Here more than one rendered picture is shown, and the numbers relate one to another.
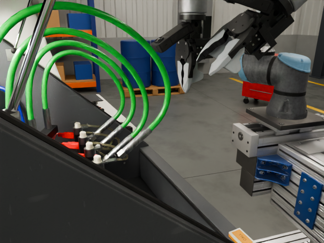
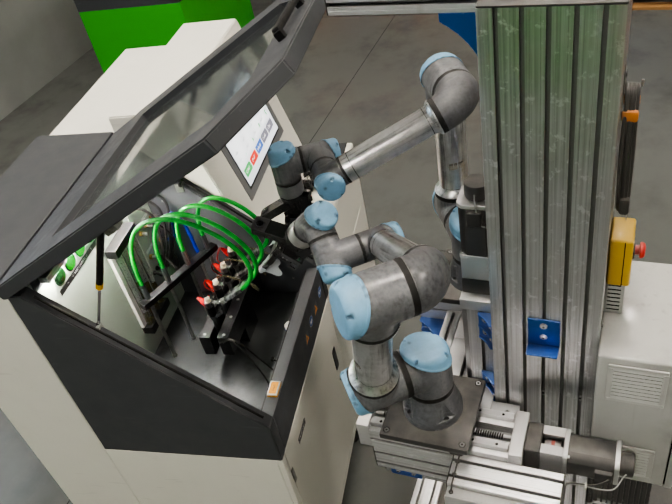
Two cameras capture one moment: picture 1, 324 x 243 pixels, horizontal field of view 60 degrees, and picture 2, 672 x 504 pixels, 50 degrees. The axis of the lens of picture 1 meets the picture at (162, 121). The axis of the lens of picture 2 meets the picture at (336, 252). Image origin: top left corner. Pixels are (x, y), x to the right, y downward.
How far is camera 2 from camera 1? 178 cm
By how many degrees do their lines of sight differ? 43
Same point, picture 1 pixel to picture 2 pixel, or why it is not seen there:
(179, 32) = (276, 209)
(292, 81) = (456, 249)
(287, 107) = (456, 274)
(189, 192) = (289, 337)
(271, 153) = (440, 317)
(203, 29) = (301, 206)
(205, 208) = (283, 356)
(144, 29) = not seen: outside the picture
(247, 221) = not seen: hidden behind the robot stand
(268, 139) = not seen: hidden behind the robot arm
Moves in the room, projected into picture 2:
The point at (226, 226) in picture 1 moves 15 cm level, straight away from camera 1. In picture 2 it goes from (278, 376) to (319, 348)
